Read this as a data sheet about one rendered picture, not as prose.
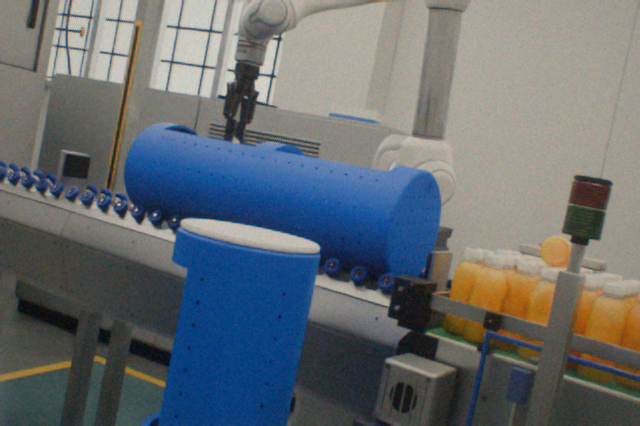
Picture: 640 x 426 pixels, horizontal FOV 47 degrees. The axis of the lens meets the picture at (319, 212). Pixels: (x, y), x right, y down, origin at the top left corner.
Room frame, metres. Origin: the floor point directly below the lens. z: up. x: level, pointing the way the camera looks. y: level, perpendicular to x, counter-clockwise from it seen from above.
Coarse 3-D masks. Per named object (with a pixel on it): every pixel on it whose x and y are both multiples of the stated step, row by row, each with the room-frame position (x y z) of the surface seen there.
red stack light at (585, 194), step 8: (576, 184) 1.19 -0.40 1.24; (584, 184) 1.18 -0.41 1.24; (592, 184) 1.18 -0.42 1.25; (600, 184) 1.18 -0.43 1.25; (576, 192) 1.19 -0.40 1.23; (584, 192) 1.18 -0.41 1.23; (592, 192) 1.18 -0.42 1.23; (600, 192) 1.17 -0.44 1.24; (608, 192) 1.18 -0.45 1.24; (568, 200) 1.21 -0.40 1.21; (576, 200) 1.19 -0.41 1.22; (584, 200) 1.18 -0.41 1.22; (592, 200) 1.17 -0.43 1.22; (600, 200) 1.18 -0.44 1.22; (608, 200) 1.19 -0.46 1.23; (592, 208) 1.20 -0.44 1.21; (600, 208) 1.18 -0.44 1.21
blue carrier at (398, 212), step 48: (144, 144) 2.09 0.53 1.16; (192, 144) 2.01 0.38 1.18; (240, 144) 1.96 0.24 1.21; (144, 192) 2.07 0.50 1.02; (192, 192) 1.96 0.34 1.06; (240, 192) 1.87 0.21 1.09; (288, 192) 1.79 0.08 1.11; (336, 192) 1.73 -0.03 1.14; (384, 192) 1.67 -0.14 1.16; (432, 192) 1.80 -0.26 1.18; (336, 240) 1.72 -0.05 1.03; (384, 240) 1.64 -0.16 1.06; (432, 240) 1.85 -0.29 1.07
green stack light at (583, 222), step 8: (568, 208) 1.20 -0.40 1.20; (576, 208) 1.18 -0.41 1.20; (584, 208) 1.18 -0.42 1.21; (568, 216) 1.20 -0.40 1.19; (576, 216) 1.18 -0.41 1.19; (584, 216) 1.18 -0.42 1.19; (592, 216) 1.17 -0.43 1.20; (600, 216) 1.18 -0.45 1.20; (568, 224) 1.19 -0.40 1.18; (576, 224) 1.18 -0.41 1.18; (584, 224) 1.18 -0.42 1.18; (592, 224) 1.17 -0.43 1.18; (600, 224) 1.18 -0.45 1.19; (568, 232) 1.19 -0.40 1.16; (576, 232) 1.18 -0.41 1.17; (584, 232) 1.17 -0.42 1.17; (592, 232) 1.17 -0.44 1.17; (600, 232) 1.18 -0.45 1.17
